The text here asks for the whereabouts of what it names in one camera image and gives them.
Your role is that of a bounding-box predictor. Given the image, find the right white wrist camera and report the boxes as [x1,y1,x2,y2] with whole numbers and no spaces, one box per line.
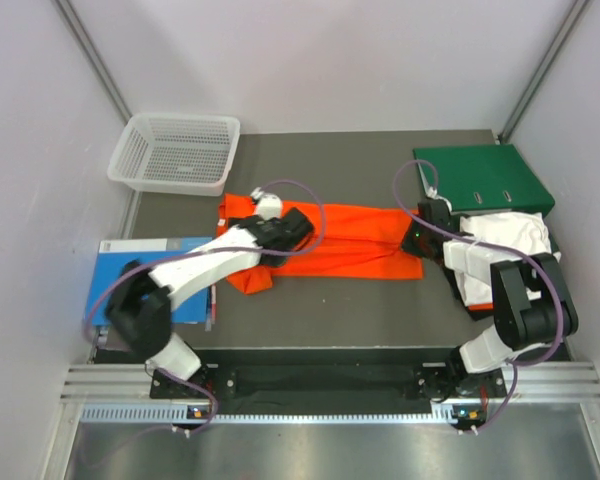
[425,186,453,211]

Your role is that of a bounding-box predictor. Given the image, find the purple cable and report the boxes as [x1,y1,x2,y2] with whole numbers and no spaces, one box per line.
[82,178,328,437]
[392,158,566,435]

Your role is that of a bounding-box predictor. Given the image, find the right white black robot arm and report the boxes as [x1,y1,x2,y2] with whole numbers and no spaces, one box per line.
[401,199,579,396]

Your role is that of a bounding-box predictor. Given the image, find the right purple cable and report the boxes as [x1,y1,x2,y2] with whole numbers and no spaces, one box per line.
[392,158,566,435]

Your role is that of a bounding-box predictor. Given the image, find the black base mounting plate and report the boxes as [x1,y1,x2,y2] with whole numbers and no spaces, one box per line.
[149,348,511,415]

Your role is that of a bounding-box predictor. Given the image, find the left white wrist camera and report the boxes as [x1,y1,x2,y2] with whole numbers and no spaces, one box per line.
[250,188,283,220]

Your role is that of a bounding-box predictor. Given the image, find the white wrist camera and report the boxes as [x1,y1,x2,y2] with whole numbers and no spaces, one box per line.
[425,186,453,211]
[250,188,283,220]

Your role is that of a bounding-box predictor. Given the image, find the green ring binder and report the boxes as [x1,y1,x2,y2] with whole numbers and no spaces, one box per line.
[413,144,555,216]

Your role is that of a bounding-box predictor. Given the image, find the white plastic perforated basket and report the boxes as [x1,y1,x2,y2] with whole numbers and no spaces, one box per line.
[107,113,241,197]

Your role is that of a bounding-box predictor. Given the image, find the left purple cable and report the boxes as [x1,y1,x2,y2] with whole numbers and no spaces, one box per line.
[82,178,328,437]

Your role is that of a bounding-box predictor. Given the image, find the white t shirt pile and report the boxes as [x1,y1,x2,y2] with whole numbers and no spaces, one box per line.
[455,212,562,311]

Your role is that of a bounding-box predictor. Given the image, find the orange folded shirt under pile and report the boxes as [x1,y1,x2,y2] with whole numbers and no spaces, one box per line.
[466,303,494,321]

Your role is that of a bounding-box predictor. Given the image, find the orange t shirt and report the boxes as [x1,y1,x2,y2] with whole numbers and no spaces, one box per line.
[227,204,424,295]

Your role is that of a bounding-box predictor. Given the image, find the blue folder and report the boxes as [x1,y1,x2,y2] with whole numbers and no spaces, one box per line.
[85,237,213,330]

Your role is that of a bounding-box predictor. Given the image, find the aluminium rail frame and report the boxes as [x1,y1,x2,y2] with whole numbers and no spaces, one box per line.
[60,362,600,427]

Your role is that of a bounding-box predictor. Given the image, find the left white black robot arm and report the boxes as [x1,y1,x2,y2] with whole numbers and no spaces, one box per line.
[104,208,314,397]

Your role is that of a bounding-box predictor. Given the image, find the red white pen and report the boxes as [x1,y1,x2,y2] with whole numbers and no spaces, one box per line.
[209,284,217,324]

